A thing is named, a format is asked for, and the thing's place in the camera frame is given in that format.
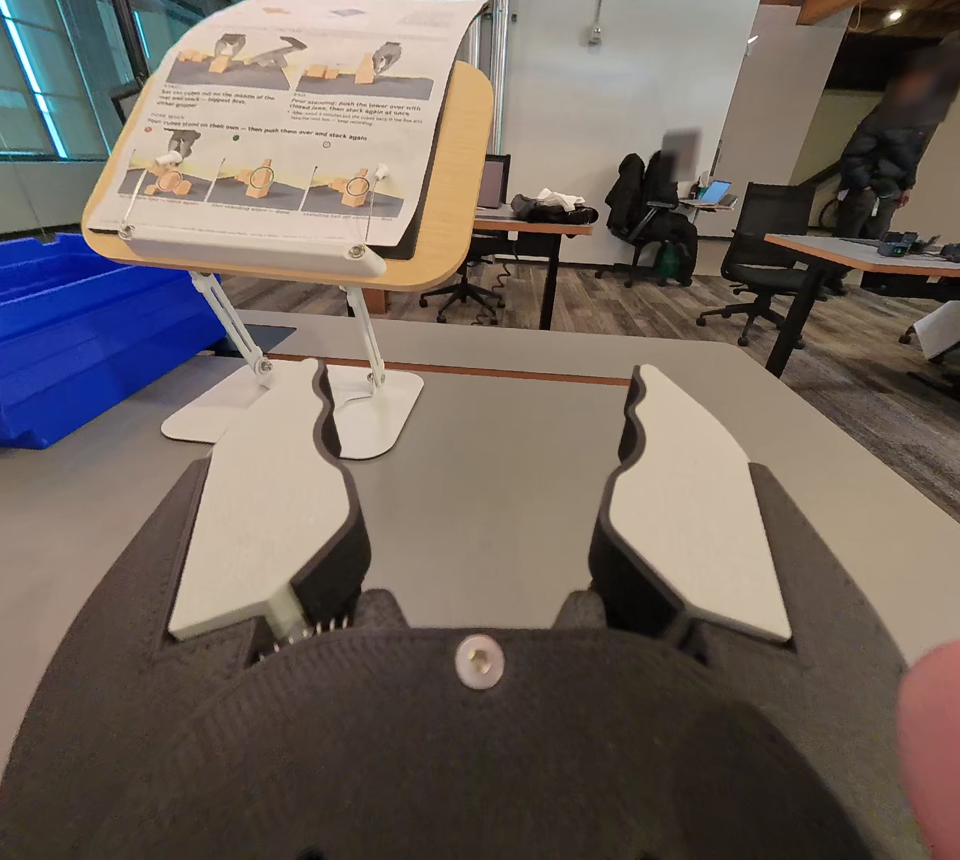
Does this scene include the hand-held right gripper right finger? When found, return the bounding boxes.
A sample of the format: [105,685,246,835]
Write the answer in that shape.
[587,363,794,650]

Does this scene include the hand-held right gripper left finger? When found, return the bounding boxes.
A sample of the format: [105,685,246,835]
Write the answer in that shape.
[167,357,374,644]

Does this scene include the blue plastic bin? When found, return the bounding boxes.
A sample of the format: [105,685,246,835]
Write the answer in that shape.
[0,232,226,449]

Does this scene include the person's right hand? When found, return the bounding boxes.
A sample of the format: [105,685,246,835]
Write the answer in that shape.
[896,642,960,860]

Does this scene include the green bag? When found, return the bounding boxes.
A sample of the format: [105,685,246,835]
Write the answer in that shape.
[658,241,699,285]

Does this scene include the wooden edged office desk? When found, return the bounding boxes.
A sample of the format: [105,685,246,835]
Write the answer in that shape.
[468,211,594,332]
[763,232,960,381]

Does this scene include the black mesh office chair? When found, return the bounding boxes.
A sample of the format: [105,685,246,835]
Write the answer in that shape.
[696,182,820,349]

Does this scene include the white paper sheet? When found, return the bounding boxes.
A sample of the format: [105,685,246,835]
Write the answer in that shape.
[911,301,960,362]

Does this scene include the black jacket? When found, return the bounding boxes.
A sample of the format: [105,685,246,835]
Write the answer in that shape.
[604,152,648,239]

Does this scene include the black bag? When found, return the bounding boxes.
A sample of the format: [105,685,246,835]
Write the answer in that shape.
[510,192,600,225]

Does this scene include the black electronic device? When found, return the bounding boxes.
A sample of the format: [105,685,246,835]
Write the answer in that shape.
[877,230,960,263]

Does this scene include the wooden document stand white legs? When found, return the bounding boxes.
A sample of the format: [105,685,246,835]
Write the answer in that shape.
[81,61,496,461]

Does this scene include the dark laptop screen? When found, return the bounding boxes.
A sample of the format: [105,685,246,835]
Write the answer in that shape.
[476,153,513,210]

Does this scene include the printed instruction sheet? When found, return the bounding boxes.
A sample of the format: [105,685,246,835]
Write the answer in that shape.
[116,0,492,250]

